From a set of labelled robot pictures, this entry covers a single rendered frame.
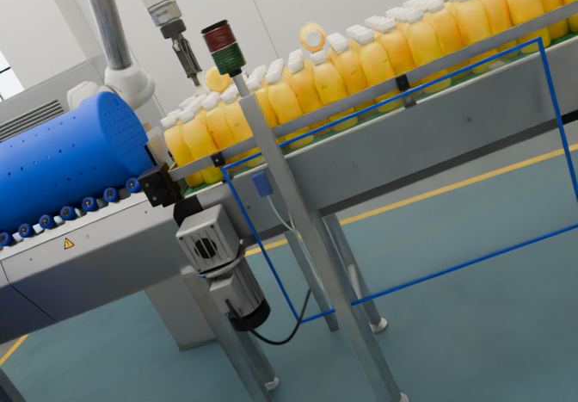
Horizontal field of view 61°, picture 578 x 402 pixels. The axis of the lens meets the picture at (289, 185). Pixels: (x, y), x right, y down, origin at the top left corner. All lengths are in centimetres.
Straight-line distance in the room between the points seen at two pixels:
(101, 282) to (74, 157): 43
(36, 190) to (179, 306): 105
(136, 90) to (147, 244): 94
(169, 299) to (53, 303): 73
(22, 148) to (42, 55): 303
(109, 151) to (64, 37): 305
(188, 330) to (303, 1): 270
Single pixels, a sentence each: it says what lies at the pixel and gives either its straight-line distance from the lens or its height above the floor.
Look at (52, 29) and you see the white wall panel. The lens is 448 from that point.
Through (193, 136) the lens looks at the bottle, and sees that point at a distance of 129.
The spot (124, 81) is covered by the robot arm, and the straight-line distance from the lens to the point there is 225.
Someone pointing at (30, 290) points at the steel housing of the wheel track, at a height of 79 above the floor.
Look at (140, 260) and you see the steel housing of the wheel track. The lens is 158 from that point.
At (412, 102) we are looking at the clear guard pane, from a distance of 120.
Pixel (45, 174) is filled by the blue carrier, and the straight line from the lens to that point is 153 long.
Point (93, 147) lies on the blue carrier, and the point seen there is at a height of 111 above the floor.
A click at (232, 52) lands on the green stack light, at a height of 119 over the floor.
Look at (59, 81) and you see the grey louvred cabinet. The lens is 338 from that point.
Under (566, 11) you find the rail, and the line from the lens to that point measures 136.
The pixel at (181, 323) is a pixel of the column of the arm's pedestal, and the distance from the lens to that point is 245.
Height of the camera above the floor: 122
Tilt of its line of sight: 18 degrees down
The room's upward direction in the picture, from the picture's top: 25 degrees counter-clockwise
